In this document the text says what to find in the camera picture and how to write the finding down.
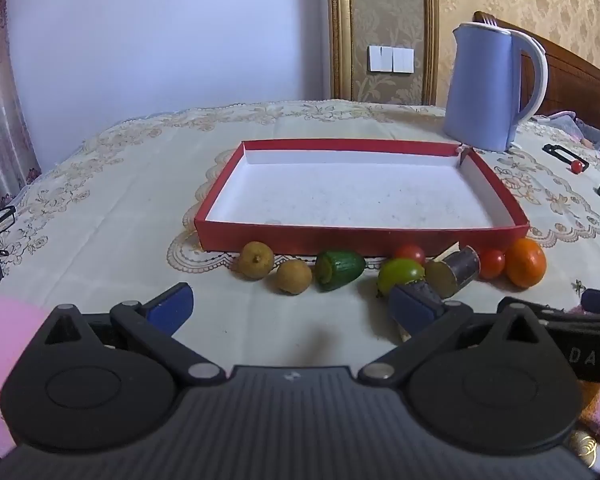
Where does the large green tomato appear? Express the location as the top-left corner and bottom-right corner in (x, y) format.
(376, 258), (425, 297)

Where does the red cherry tomato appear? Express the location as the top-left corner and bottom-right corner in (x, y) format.
(479, 249), (506, 281)
(570, 160), (583, 174)
(392, 244), (426, 266)

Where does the orange tangerine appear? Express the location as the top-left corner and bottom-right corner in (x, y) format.
(504, 238), (546, 289)

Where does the round brown longan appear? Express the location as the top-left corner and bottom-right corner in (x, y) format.
(275, 259), (313, 295)

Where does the pink bedding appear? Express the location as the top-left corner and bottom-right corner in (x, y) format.
(532, 110), (600, 153)

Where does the red shallow cardboard tray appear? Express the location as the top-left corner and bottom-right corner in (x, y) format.
(194, 139), (530, 257)

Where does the brown wooden headboard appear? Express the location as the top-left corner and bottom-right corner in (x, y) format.
(472, 11), (600, 129)

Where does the blue electric kettle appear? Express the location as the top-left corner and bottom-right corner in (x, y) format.
(443, 22), (548, 152)

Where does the white wall switch panel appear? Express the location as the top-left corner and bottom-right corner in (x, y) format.
(367, 46), (415, 74)

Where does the gold picture frame moulding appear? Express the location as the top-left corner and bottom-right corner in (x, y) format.
(326, 0), (439, 105)

